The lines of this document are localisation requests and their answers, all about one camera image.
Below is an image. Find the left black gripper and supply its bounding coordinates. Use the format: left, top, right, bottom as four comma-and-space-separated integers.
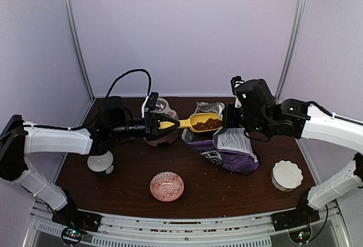
109, 110, 180, 141

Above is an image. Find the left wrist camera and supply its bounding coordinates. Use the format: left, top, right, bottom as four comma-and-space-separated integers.
141, 92, 159, 118

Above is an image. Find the yellow plastic scoop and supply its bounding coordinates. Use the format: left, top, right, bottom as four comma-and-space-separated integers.
159, 113, 222, 133

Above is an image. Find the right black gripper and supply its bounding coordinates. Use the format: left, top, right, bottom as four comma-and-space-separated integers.
222, 103, 271, 135

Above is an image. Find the white scalloped ceramic bowl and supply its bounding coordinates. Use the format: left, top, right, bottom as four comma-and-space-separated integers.
271, 160, 303, 192

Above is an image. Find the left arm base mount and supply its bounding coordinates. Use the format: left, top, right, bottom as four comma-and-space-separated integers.
61, 211, 102, 246

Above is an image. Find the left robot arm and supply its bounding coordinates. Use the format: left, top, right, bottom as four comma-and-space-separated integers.
1, 93, 180, 227

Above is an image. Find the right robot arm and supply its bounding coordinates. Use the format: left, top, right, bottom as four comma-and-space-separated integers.
222, 76, 362, 225

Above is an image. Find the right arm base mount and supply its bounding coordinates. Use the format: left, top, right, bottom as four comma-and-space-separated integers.
271, 208, 329, 246

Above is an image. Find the black white ceramic bowl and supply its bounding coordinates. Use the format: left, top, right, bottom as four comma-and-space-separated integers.
87, 151, 115, 177

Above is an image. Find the pink double pet feeder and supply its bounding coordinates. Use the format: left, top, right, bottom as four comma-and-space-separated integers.
144, 97, 179, 147

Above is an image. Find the left aluminium frame post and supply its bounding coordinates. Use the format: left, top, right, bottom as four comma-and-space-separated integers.
63, 0, 95, 101

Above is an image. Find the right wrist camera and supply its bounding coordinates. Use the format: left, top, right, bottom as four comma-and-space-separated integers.
230, 75, 244, 108

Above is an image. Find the purple puppy food bag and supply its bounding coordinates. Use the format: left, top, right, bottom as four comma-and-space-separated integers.
181, 102, 260, 175

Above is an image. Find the aluminium frame post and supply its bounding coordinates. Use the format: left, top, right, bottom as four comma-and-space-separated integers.
275, 0, 306, 101
63, 0, 95, 101

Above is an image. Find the brown kibble pet food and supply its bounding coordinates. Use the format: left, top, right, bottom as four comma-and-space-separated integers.
192, 118, 222, 131

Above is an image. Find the right aluminium frame post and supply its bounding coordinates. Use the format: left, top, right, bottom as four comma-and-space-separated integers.
275, 0, 306, 101

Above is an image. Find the red patterned ceramic dish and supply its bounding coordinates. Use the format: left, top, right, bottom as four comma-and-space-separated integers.
150, 172, 184, 202

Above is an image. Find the front aluminium rail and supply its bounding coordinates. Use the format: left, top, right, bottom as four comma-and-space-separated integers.
28, 211, 341, 247

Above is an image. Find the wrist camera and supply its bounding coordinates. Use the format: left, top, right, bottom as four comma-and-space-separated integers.
230, 75, 244, 108
141, 92, 159, 118

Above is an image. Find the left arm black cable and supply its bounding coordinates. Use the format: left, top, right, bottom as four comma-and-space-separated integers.
22, 69, 152, 131

